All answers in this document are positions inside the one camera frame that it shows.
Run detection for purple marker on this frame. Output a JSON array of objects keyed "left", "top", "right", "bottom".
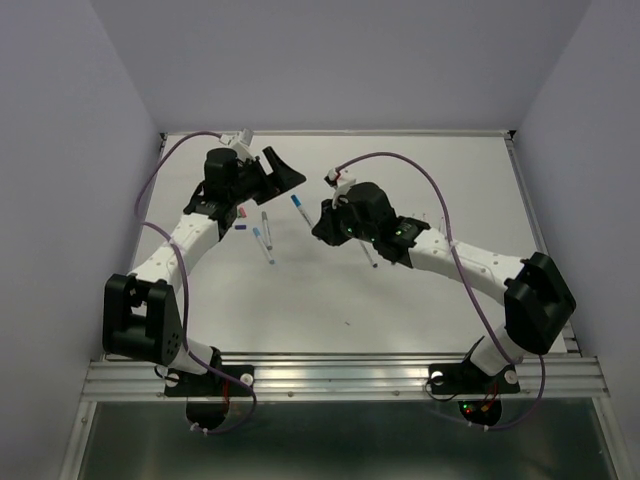
[{"left": 359, "top": 241, "right": 378, "bottom": 269}]

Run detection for grey marker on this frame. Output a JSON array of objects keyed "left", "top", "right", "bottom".
[{"left": 261, "top": 211, "right": 273, "bottom": 251}]

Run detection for light blue marker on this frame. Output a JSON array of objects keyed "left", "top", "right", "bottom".
[{"left": 252, "top": 227, "right": 275, "bottom": 265}]

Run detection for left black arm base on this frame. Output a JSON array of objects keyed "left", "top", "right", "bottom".
[{"left": 154, "top": 364, "right": 257, "bottom": 436}]

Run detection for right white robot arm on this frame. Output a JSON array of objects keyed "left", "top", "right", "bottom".
[{"left": 312, "top": 182, "right": 576, "bottom": 377}]

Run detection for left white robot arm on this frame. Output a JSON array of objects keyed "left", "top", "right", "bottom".
[{"left": 102, "top": 147, "right": 306, "bottom": 375}]

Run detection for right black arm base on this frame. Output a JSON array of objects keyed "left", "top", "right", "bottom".
[{"left": 423, "top": 356, "right": 521, "bottom": 429}]

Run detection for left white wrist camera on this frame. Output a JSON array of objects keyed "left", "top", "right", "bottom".
[{"left": 219, "top": 129, "right": 255, "bottom": 162}]

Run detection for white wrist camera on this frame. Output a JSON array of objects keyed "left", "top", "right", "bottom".
[
  {"left": 219, "top": 129, "right": 255, "bottom": 162},
  {"left": 324, "top": 168, "right": 356, "bottom": 198}
]

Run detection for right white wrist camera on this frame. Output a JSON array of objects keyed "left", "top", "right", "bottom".
[{"left": 324, "top": 168, "right": 356, "bottom": 198}]

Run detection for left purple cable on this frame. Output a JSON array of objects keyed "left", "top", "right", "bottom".
[{"left": 135, "top": 130, "right": 259, "bottom": 436}]

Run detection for purple cable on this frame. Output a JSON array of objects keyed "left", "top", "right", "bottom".
[
  {"left": 334, "top": 152, "right": 546, "bottom": 435},
  {"left": 135, "top": 130, "right": 259, "bottom": 436}
]

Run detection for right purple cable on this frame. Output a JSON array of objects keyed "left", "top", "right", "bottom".
[{"left": 334, "top": 152, "right": 546, "bottom": 435}]

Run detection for aluminium front rail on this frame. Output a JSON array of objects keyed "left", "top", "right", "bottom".
[{"left": 60, "top": 353, "right": 635, "bottom": 479}]

